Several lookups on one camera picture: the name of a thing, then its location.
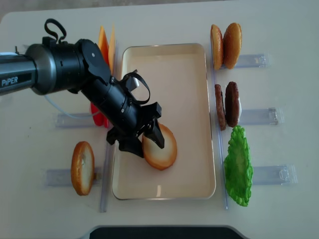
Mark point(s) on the clear holder rail top right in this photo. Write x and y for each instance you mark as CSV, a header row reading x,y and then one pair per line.
x,y
253,61

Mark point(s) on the clear holder rail bottom left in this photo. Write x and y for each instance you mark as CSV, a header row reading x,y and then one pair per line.
x,y
62,177

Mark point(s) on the clear holder rail middle right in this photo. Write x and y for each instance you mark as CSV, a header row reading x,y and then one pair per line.
x,y
269,116

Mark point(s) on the cream rectangular tray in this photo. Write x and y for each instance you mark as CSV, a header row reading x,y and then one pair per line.
x,y
176,78

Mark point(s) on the sliced bread round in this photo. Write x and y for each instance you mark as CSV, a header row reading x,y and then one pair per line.
x,y
160,158
82,168

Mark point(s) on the orange cheese slice inner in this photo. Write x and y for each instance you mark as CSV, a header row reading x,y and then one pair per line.
x,y
112,49

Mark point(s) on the dark meat patty outer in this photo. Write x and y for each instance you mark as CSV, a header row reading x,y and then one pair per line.
x,y
232,104

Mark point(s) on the clear long rail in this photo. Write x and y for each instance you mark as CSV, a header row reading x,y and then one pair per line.
x,y
106,179
219,140

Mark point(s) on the clear long rail right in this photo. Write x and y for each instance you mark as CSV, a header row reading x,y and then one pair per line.
x,y
219,140

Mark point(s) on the red tomato slice inner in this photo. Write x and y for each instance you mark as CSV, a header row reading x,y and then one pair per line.
x,y
106,123

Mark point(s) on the orange cheese slice outer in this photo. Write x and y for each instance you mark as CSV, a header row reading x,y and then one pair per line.
x,y
103,45

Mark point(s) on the black base at bottom edge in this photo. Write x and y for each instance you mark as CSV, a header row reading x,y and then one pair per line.
x,y
164,233

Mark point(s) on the golden bun half outer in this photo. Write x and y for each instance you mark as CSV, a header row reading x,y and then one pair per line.
x,y
232,43

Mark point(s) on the red tomato slice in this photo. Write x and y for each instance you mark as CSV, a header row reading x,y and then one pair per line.
x,y
98,118
106,123

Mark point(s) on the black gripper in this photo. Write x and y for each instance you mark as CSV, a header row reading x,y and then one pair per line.
x,y
131,122

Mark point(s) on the golden bun half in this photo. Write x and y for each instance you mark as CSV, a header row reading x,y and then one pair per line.
x,y
217,46
232,43

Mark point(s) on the clear holder rail bottom right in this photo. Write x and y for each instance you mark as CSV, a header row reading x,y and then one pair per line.
x,y
275,175

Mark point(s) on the orange cheese slice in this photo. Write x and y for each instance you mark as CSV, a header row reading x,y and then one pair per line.
x,y
112,49
103,45

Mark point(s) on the green lettuce leaf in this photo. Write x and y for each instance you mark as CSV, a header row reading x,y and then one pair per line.
x,y
238,167

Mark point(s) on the brown meat patty inner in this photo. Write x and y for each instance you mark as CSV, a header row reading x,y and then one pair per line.
x,y
220,107

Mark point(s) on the red tomato slice outer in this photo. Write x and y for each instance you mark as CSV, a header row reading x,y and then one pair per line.
x,y
98,118

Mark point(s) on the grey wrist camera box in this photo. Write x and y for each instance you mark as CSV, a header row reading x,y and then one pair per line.
x,y
132,83

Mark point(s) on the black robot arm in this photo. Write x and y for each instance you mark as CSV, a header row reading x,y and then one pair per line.
x,y
51,67

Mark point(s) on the clear holder rail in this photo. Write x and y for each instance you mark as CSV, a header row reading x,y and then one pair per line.
x,y
79,120
62,177
275,175
269,116
253,61

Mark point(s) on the clear holder rail middle left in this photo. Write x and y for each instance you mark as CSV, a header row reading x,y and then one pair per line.
x,y
79,120

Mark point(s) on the clear long rail left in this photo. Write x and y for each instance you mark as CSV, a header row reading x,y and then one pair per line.
x,y
106,179

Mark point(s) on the golden bun half inner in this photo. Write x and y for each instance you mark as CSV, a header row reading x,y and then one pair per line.
x,y
217,46

